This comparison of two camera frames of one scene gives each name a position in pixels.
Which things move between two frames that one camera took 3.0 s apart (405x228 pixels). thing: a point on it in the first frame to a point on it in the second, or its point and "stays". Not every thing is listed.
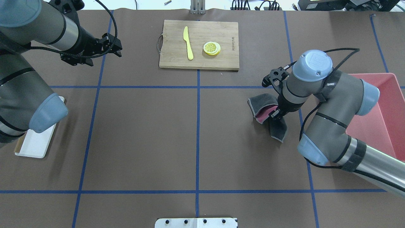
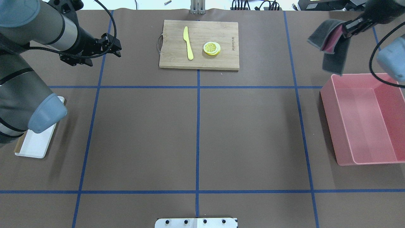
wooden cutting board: [200, 45] stays
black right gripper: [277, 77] to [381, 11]
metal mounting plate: [194, 222] stays
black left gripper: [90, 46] stays
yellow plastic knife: [185, 37] stays
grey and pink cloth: [262, 106] to [329, 35]
